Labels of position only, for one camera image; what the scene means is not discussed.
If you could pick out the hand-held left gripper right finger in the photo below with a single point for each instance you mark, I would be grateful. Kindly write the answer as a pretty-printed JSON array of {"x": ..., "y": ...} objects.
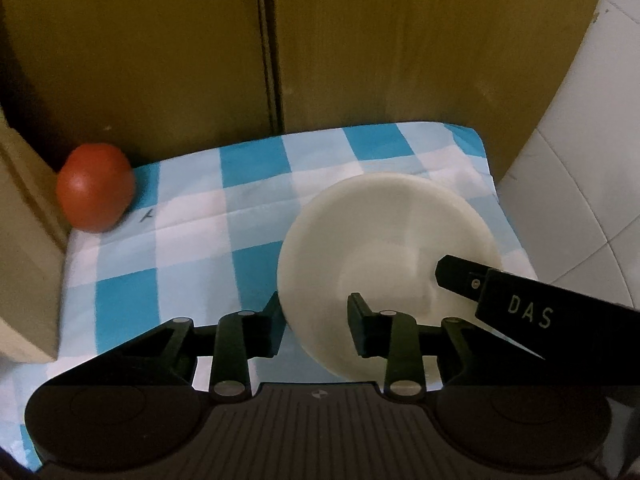
[{"x": 359, "y": 322}]

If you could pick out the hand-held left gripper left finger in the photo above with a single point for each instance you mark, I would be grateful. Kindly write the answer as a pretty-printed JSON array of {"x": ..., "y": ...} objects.
[{"x": 274, "y": 322}]

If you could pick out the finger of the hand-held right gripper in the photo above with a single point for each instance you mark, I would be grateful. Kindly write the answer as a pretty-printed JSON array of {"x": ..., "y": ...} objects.
[{"x": 457, "y": 277}]

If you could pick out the cream bowl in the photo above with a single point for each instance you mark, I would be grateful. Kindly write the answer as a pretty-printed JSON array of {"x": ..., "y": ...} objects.
[{"x": 380, "y": 220}]

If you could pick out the blue white checked tablecloth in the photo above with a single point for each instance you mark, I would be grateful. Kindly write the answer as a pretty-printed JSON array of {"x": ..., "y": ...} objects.
[{"x": 210, "y": 240}]

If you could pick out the red tomato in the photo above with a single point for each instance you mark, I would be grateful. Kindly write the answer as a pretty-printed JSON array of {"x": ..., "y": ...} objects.
[{"x": 95, "y": 187}]

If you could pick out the wooden block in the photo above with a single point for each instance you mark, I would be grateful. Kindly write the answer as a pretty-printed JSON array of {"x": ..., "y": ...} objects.
[{"x": 27, "y": 240}]

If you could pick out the brown cardboard backdrop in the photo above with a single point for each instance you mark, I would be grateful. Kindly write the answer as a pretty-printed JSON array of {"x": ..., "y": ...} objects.
[{"x": 150, "y": 60}]

